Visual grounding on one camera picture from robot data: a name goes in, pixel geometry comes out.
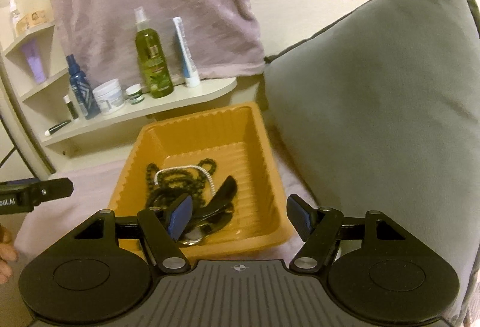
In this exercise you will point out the purple tube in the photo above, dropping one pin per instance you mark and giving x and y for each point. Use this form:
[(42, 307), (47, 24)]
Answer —
[(33, 58)]

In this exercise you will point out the blue spray bottle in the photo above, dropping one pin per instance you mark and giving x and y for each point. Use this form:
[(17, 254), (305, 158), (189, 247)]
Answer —
[(82, 89)]

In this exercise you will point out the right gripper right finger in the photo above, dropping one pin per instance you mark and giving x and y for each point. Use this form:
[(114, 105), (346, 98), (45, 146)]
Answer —
[(299, 213)]

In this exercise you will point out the orange plastic tray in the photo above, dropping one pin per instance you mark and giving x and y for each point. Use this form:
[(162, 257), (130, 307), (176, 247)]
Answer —
[(235, 137)]

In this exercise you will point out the black sunglasses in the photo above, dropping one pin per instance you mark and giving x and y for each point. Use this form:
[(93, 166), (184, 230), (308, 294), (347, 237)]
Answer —
[(213, 217)]

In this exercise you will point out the person's left hand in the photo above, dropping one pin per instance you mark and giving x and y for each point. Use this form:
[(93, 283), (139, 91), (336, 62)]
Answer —
[(8, 255)]

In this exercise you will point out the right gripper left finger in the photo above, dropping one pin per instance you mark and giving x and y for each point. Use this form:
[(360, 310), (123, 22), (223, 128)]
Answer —
[(178, 216)]

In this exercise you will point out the small dark green bottle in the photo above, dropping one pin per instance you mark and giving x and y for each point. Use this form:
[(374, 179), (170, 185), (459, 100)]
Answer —
[(71, 108)]

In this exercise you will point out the grey pillow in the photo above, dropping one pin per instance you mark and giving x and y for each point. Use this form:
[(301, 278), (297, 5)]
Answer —
[(380, 110)]

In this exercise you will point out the green spray bottle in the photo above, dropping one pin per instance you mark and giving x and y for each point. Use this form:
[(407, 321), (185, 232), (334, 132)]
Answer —
[(150, 56)]

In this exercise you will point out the white corner shelf unit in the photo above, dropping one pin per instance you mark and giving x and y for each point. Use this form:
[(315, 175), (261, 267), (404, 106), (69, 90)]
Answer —
[(42, 104)]

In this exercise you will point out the white cream jar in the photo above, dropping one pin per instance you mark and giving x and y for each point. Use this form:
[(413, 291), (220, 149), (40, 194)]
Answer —
[(109, 96)]

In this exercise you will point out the mauve hanging towel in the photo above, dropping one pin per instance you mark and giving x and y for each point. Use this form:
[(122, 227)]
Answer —
[(223, 36)]

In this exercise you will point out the small green-label jar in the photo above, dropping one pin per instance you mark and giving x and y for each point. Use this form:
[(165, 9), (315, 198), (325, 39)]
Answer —
[(135, 93)]

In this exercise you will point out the dark green lying tube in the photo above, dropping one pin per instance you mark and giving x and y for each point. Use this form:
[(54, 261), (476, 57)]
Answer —
[(55, 128)]

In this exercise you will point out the small clear bottle on shelf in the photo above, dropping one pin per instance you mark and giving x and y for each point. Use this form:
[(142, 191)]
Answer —
[(14, 16)]

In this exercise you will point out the pink bed blanket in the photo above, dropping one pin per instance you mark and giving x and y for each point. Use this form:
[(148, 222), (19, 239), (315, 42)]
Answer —
[(93, 189)]

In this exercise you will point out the blue and white tube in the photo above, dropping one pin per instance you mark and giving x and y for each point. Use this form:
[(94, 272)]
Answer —
[(189, 68)]

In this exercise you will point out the cardboard box on shelf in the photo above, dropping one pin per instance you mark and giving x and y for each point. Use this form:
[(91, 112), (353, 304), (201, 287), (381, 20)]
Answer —
[(31, 20)]

